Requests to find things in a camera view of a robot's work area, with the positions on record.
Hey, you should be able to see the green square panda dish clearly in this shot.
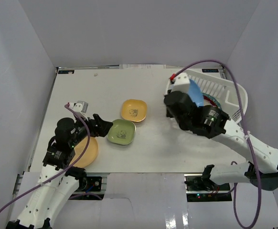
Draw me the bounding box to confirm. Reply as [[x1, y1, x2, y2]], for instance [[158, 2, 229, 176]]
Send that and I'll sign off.
[[107, 119, 136, 146]]

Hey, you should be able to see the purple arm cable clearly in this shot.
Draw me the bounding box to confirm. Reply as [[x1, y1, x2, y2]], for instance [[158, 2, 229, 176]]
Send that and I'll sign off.
[[0, 102, 104, 229], [172, 59, 261, 229]]

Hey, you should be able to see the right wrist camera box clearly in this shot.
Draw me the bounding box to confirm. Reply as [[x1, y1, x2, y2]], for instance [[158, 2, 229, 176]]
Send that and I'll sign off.
[[169, 73, 190, 93]]

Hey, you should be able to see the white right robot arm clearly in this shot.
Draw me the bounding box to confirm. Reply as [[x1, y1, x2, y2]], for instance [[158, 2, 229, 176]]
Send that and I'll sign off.
[[164, 91, 278, 191]]

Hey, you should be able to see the yellow round plate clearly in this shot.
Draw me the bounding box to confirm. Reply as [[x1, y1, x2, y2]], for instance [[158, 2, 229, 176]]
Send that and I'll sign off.
[[70, 137, 98, 168]]

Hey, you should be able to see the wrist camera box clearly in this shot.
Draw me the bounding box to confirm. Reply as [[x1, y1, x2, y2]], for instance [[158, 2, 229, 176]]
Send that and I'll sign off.
[[66, 101, 88, 120], [169, 73, 190, 93]]

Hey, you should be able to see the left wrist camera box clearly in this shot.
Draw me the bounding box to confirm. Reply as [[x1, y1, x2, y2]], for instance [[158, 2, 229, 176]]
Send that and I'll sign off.
[[66, 101, 88, 120]]

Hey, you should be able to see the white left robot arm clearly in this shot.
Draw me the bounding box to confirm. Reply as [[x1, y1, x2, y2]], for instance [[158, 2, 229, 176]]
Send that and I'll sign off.
[[6, 114, 113, 229]]

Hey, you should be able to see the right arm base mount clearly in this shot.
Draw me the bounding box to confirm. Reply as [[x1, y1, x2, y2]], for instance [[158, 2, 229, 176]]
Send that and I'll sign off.
[[184, 175, 232, 203]]

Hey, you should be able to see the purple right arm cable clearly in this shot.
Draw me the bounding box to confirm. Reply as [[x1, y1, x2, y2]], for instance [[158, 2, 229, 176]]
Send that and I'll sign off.
[[172, 59, 261, 229]]

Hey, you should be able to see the light blue round plate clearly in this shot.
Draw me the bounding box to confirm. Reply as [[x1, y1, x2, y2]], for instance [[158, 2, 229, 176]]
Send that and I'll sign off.
[[188, 79, 204, 107]]

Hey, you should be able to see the yellow square panda dish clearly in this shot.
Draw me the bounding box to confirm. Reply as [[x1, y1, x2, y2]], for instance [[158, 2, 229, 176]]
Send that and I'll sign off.
[[121, 99, 148, 122]]

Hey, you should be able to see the white plastic dish bin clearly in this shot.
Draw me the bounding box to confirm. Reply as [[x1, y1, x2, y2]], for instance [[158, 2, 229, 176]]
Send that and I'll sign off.
[[165, 68, 248, 125]]

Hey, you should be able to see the teal scalloped plate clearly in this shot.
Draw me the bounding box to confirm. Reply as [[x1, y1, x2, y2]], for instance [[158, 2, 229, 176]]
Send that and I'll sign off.
[[202, 93, 222, 110]]

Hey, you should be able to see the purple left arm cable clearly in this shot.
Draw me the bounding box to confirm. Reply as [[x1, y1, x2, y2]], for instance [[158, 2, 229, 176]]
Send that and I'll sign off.
[[0, 102, 104, 229]]

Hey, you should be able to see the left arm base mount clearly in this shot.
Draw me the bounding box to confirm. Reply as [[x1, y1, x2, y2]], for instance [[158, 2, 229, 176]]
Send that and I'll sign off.
[[69, 177, 104, 200]]

